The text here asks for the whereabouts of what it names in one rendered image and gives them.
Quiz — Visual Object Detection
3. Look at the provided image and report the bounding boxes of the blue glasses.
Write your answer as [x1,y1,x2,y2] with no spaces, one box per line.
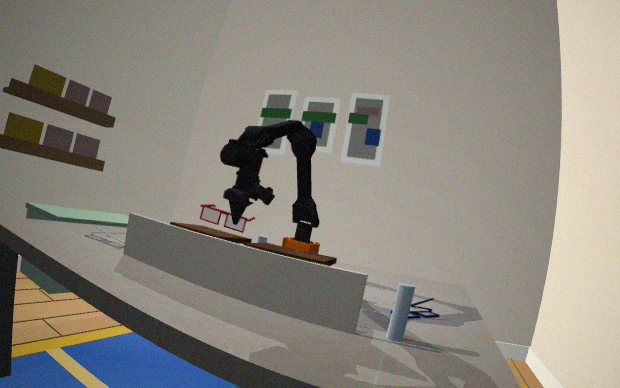
[408,299,439,319]

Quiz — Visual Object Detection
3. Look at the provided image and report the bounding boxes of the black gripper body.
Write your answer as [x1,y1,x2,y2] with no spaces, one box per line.
[223,168,260,204]

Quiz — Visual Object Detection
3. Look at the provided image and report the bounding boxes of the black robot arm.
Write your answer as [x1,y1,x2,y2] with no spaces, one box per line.
[220,120,320,244]

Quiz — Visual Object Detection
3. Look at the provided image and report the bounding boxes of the grey rectangular panel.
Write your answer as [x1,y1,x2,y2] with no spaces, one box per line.
[123,213,368,334]

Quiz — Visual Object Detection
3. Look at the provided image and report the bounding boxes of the red glasses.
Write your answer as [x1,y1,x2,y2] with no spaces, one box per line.
[199,205,255,233]

